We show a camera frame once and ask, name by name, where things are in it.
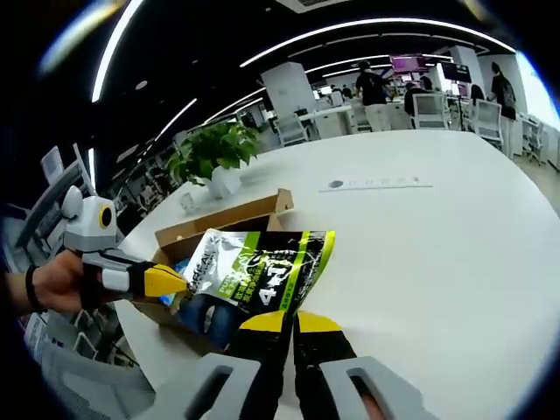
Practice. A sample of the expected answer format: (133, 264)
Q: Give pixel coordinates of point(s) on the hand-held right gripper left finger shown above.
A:
(258, 350)

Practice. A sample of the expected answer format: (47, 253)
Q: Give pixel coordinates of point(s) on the grey storage shelf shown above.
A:
(57, 197)

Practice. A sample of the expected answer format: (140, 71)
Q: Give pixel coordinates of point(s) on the purple monitor screen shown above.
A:
(407, 63)

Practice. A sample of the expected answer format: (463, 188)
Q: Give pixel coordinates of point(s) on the black wristband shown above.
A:
(32, 289)

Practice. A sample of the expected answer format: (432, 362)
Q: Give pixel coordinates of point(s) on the brown cardboard shoe box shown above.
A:
(210, 219)

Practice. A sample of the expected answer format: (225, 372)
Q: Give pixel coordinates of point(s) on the blue plastic tissue pack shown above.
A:
(205, 321)

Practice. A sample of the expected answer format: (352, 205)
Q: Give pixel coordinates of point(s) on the small white cup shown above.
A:
(188, 202)

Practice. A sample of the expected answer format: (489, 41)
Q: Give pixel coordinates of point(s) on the white mesh office chair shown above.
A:
(487, 118)
(431, 111)
(291, 129)

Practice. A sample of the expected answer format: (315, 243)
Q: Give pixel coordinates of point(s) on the silver green soft pouch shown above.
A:
(262, 267)

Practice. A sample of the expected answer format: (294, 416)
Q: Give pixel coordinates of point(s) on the grey mesh office chair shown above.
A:
(87, 385)

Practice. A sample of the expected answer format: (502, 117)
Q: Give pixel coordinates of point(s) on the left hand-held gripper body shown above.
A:
(92, 223)

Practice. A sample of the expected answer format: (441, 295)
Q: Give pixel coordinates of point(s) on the person's left hand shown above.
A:
(61, 284)

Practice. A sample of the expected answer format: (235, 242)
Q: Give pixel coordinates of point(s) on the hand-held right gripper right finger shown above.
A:
(319, 350)

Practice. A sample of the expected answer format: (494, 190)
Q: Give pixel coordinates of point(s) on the ceiling light strip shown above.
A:
(114, 48)

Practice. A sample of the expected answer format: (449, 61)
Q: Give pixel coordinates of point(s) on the white square pillar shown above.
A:
(284, 87)

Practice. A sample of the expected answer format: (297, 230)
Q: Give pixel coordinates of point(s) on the dark monitor screen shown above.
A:
(456, 72)

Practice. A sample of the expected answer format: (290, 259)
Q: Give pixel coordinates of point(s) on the green potted plant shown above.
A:
(219, 151)

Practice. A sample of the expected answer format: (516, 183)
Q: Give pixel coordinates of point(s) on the long curved ceiling light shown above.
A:
(376, 22)

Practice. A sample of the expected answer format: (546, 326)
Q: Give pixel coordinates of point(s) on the flat white table strip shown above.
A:
(376, 186)

